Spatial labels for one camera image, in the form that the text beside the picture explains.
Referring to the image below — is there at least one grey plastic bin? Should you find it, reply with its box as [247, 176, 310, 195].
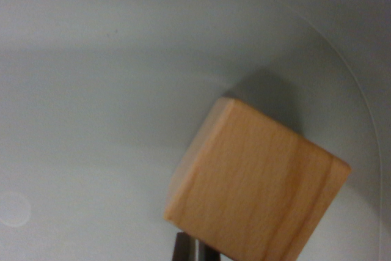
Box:
[0, 0, 391, 261]

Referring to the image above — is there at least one wooden cube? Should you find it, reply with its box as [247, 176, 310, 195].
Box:
[163, 97, 352, 261]

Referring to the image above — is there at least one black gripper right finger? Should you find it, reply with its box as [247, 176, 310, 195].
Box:
[198, 241, 221, 261]

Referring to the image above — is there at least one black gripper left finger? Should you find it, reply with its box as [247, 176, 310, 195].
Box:
[172, 232, 197, 261]

